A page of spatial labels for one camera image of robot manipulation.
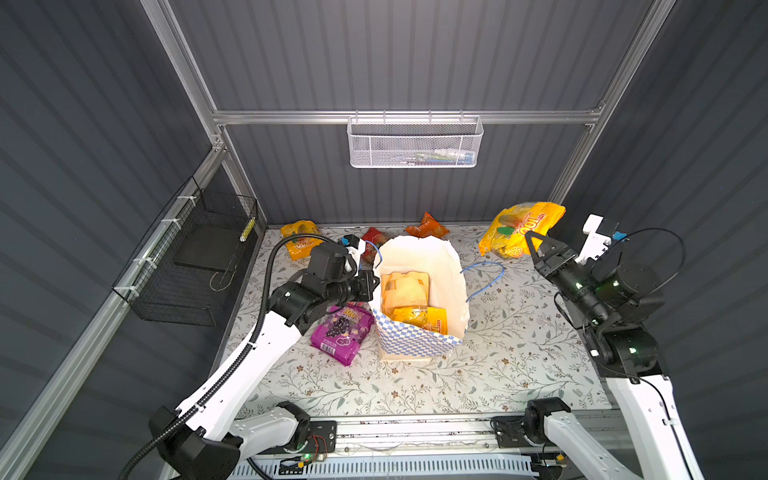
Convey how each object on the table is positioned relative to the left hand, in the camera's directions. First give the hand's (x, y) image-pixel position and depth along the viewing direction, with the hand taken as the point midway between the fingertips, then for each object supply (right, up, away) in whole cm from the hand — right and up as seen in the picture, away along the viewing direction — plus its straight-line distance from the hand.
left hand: (380, 279), depth 71 cm
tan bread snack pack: (+6, -5, +22) cm, 23 cm away
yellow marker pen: (-37, +13, +11) cm, 41 cm away
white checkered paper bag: (+5, -14, -2) cm, 15 cm away
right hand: (+30, +9, -14) cm, 34 cm away
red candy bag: (-4, +12, +37) cm, 39 cm away
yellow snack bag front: (+13, -12, +13) cm, 22 cm away
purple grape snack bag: (-12, -16, +15) cm, 25 cm away
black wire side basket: (-48, +1, +1) cm, 48 cm away
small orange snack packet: (+18, +17, +45) cm, 51 cm away
